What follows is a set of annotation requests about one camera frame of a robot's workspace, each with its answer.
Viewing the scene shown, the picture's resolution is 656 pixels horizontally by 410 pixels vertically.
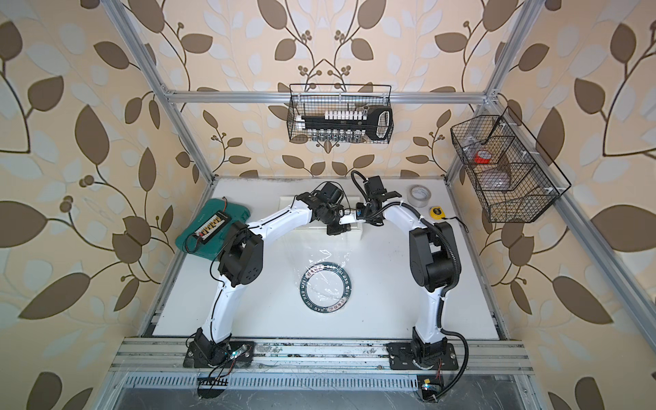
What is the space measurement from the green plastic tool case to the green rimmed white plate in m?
0.35

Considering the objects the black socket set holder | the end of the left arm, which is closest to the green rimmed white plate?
the end of the left arm


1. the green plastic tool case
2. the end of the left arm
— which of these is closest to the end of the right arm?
the end of the left arm

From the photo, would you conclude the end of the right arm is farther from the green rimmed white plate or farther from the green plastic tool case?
the green plastic tool case

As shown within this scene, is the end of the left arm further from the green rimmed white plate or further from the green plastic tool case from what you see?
the green plastic tool case

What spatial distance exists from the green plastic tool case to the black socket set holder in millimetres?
466

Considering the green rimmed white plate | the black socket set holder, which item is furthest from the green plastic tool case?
the black socket set holder

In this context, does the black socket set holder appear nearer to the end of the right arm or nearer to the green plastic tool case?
the end of the right arm

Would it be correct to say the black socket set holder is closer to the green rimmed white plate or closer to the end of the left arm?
the end of the left arm

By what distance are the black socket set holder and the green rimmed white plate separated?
1.56 feet

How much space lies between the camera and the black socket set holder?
0.82m

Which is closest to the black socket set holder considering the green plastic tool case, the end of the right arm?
the end of the right arm

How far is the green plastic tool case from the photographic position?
0.93 metres

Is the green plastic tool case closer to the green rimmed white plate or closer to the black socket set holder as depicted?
the green rimmed white plate

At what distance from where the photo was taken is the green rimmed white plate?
0.86 metres
